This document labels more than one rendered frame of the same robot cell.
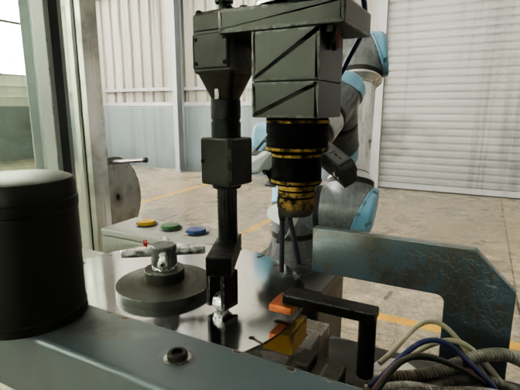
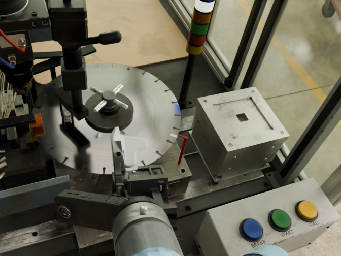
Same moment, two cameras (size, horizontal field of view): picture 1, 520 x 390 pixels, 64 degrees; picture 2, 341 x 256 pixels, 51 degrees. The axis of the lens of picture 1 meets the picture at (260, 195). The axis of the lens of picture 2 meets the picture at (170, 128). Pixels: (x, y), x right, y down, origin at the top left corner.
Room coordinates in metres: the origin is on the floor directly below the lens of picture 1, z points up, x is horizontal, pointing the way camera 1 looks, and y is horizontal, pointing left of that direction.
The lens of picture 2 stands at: (0.87, -0.26, 1.57)
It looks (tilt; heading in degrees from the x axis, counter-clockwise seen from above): 50 degrees down; 122
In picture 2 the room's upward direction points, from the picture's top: 12 degrees clockwise
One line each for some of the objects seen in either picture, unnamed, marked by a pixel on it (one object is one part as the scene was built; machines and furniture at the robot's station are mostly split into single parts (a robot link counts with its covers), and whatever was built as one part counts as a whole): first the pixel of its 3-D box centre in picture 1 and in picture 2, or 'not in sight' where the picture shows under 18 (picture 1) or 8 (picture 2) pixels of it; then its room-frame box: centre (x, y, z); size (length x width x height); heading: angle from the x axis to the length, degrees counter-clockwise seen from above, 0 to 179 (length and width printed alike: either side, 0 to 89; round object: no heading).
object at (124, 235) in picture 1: (167, 262); (264, 228); (0.88, 0.20, 0.82); 0.28 x 0.11 x 0.15; 62
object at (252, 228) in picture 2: (196, 233); (251, 230); (0.86, 0.14, 0.90); 0.04 x 0.04 x 0.02
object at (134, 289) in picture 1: (164, 278); (108, 107); (0.46, 0.11, 0.96); 0.11 x 0.11 x 0.03
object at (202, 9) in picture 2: not in sight; (204, 2); (0.47, 0.42, 1.11); 0.05 x 0.04 x 0.03; 152
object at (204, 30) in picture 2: not in sight; (199, 25); (0.47, 0.42, 1.05); 0.05 x 0.04 x 0.03; 152
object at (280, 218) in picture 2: (170, 228); (279, 220); (0.89, 0.20, 0.90); 0.04 x 0.04 x 0.02
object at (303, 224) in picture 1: (296, 204); not in sight; (1.06, -0.10, 0.91); 0.13 x 0.12 x 0.14; 71
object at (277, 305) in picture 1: (322, 330); (18, 130); (0.37, -0.06, 0.95); 0.10 x 0.03 x 0.07; 62
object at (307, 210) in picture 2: (146, 224); (306, 211); (0.92, 0.26, 0.90); 0.04 x 0.04 x 0.02
